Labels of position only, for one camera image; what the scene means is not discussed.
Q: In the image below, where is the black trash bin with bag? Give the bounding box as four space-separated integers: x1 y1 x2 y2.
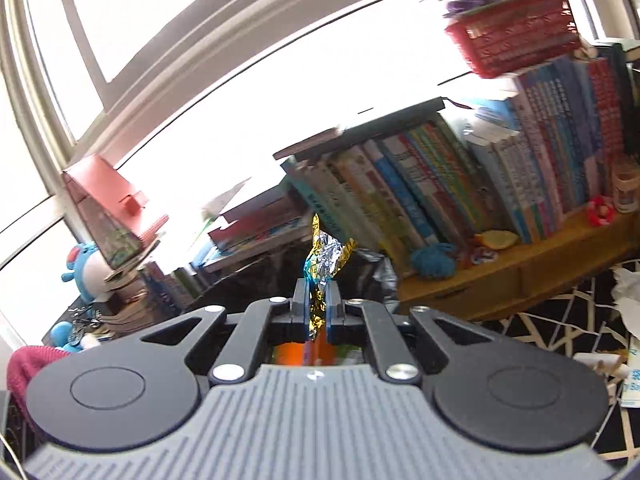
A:
192 252 401 367

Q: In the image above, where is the stack of old books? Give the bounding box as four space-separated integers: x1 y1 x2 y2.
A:
92 260 176 341

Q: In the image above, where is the small blue plush toy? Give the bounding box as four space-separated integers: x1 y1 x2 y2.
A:
49 321 84 354

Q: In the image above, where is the small red toy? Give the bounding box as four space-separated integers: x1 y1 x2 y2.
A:
586 196 617 226

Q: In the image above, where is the row of upright books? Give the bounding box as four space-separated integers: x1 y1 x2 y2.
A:
280 42 640 267

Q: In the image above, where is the black patterned tablecloth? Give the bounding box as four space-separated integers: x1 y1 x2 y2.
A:
470 257 640 461

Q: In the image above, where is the small clear jar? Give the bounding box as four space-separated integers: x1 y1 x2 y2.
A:
612 155 640 215

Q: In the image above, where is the dark teal flat book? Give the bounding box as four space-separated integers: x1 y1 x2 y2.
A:
340 97 446 134

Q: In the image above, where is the blue yarn ball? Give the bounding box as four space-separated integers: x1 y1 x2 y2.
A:
411 242 457 280

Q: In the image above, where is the orange cardboard box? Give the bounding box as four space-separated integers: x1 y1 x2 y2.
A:
272 341 346 367

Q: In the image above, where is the toy bicycle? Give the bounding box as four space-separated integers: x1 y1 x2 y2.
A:
67 305 109 346

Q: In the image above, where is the crumpled white tissue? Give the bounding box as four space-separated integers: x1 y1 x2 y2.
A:
611 265 640 322

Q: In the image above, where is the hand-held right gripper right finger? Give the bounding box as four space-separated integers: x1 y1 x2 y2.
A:
324 282 497 387

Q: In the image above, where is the large blue plush toy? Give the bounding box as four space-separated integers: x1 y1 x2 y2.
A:
61 242 116 306

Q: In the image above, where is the window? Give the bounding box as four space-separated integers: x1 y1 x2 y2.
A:
0 0 621 341

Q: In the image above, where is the stack of flat books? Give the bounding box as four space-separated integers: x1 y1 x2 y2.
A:
202 180 316 274

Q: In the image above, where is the white paper booklet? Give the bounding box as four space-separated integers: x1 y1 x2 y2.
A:
462 87 524 146

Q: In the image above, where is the red knit clothing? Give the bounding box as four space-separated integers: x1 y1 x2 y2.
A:
7 345 72 432

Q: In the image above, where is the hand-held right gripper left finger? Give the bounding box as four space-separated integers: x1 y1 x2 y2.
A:
130 277 308 386

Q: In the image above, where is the row of thin books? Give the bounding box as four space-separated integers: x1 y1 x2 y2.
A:
140 240 211 311

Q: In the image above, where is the wooden desk shelf with drawers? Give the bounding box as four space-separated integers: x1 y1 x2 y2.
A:
397 205 640 323

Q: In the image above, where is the red house-shaped box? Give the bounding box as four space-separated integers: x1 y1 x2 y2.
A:
61 154 170 274

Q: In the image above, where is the yellow shell ornament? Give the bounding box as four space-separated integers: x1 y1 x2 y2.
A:
474 230 521 250

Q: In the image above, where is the gold foil wrapper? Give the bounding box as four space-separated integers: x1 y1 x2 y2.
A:
302 212 357 357

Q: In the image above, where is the red plastic basket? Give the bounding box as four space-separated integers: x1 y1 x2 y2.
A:
444 0 584 80

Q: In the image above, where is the brown flat book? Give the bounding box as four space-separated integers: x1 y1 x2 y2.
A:
272 127 344 161

